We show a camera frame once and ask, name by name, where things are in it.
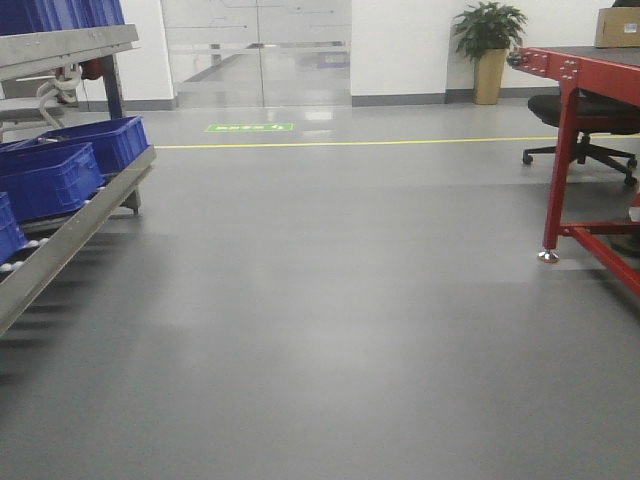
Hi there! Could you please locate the blue plastic crate rear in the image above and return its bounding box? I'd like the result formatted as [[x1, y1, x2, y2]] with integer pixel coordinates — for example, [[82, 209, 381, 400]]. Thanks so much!
[[30, 115, 151, 176]]

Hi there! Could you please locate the blue plastic crate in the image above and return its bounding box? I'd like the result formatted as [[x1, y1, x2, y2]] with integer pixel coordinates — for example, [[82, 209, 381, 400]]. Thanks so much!
[[30, 115, 151, 176], [1, 143, 104, 222], [0, 192, 28, 263]]

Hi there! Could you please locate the blue plastic crate front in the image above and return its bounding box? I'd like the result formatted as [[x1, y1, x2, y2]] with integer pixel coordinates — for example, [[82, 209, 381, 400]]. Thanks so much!
[[0, 192, 28, 263]]

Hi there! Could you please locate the glass double door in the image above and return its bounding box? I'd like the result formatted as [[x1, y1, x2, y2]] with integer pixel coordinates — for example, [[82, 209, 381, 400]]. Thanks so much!
[[162, 0, 352, 108]]

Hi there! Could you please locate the green potted plant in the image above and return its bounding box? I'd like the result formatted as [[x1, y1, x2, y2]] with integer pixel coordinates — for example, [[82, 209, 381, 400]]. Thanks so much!
[[453, 1, 528, 105]]

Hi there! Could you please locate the large brown cardboard box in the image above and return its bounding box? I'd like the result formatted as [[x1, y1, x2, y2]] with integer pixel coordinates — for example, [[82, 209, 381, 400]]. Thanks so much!
[[594, 7, 640, 48]]

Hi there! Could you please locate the blue plastic crate middle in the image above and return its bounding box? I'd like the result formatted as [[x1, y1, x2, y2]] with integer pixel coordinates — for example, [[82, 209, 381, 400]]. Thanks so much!
[[1, 143, 104, 222]]

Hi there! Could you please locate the red metal conveyor table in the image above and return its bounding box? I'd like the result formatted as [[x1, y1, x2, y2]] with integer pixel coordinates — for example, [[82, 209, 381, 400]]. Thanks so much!
[[508, 46, 639, 294]]

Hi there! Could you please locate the green floor sign sticker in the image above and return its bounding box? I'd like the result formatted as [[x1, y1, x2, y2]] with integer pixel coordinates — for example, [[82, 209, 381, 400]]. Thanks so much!
[[205, 123, 295, 133]]

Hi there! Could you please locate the black office chair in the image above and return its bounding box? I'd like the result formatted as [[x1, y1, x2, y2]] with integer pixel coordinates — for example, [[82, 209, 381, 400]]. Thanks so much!
[[522, 92, 639, 186]]

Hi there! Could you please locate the grey metal roller rack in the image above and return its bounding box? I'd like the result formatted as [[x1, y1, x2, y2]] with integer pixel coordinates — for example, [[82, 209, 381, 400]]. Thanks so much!
[[0, 23, 158, 338]]

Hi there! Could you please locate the blue crate upper shelf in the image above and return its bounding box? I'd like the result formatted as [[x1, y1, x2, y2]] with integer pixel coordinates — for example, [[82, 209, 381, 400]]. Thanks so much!
[[1, 0, 125, 36]]

